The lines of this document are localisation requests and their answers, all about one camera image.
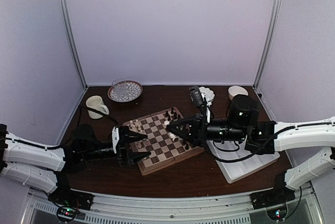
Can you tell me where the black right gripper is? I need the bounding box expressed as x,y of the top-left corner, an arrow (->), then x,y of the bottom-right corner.
166,114 -> 248,149

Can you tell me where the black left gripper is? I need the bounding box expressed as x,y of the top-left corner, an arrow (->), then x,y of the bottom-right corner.
83,130 -> 151,167

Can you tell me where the white chess knight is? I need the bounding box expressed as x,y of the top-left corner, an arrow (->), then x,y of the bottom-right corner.
131,125 -> 138,132

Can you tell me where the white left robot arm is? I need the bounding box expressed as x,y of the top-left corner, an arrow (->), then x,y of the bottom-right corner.
1,124 -> 151,205

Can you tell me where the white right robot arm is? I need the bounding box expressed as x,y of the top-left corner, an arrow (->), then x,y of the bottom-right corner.
166,94 -> 334,204

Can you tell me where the dark chess pieces row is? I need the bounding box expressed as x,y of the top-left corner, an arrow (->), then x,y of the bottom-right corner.
163,107 -> 183,126

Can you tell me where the wooden chess board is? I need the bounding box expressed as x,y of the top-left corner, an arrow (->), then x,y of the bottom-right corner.
123,110 -> 204,176

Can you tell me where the cream round bowl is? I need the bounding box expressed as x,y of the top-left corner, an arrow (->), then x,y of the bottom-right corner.
228,85 -> 249,100

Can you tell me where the white plastic divided tray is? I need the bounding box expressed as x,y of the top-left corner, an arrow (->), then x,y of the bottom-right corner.
207,141 -> 280,184

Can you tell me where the white scalloped bowl black rim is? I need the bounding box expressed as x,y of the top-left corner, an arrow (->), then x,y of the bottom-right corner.
199,86 -> 215,106

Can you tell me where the cream ceramic mug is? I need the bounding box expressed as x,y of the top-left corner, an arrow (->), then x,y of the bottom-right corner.
86,95 -> 109,119

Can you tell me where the patterned brown rim plate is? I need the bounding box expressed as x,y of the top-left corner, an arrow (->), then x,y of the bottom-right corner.
107,81 -> 143,103

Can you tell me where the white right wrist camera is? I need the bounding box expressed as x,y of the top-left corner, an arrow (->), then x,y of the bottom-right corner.
189,86 -> 212,123

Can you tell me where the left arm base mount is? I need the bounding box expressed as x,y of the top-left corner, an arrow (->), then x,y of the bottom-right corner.
46,172 -> 94,223

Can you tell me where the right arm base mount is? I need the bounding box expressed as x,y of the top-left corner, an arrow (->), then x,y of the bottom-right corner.
250,172 -> 302,223

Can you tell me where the right aluminium frame post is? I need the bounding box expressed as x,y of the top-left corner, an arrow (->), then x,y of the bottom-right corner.
253,0 -> 282,91

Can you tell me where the aluminium frame post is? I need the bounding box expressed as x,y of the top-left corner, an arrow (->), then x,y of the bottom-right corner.
253,0 -> 282,91
59,0 -> 88,90

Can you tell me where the left aluminium frame post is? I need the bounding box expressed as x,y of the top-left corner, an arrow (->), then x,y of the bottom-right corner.
59,0 -> 88,90

